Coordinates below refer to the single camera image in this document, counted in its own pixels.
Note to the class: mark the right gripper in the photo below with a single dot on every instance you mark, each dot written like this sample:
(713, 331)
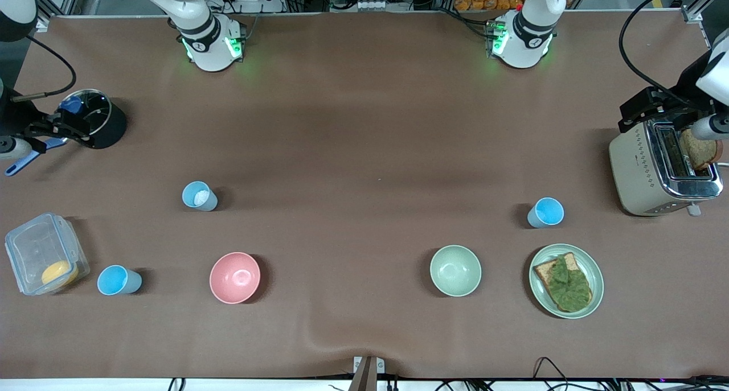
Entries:
(16, 116)

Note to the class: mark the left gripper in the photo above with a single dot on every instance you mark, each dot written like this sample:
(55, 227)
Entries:
(685, 94)

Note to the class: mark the light blue plastic cup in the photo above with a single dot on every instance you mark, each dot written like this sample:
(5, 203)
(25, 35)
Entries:
(547, 212)
(199, 196)
(117, 280)

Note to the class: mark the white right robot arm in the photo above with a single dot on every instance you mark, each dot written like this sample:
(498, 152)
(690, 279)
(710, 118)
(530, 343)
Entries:
(208, 44)

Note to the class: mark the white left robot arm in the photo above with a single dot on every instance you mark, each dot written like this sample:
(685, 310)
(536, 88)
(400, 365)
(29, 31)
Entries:
(527, 38)

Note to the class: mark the glass lid with blue knob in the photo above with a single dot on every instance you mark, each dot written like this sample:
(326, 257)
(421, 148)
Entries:
(98, 113)

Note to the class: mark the brown bread slice in toaster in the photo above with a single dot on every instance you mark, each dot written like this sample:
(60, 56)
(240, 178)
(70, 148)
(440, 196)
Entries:
(703, 152)

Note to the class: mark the beige and chrome toaster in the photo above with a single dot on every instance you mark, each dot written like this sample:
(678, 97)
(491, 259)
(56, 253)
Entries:
(638, 175)

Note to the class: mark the clear plastic food container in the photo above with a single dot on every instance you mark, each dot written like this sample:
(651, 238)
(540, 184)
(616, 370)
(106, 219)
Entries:
(34, 248)

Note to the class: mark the yellow round food piece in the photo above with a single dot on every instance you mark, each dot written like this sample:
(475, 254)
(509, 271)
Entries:
(57, 272)

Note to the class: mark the pale green plate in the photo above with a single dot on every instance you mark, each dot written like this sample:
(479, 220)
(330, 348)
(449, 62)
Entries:
(595, 283)

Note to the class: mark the green lettuce leaf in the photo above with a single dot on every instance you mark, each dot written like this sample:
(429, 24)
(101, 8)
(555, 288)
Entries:
(572, 288)

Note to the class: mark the brown bread slice under lettuce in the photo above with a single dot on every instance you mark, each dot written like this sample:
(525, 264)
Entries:
(544, 272)

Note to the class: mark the pink bowl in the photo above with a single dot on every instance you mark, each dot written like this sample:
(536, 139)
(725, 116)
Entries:
(233, 277)

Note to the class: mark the pale green bowl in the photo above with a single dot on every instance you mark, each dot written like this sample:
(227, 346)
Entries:
(455, 270)

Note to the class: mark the small white power strip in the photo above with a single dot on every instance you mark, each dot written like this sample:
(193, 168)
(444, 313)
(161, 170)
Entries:
(371, 5)

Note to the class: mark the brown table cover mat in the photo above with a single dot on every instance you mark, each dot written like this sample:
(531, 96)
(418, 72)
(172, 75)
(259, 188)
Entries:
(364, 237)

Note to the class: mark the grey metal camera bracket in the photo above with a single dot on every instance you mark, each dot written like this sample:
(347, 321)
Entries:
(367, 374)

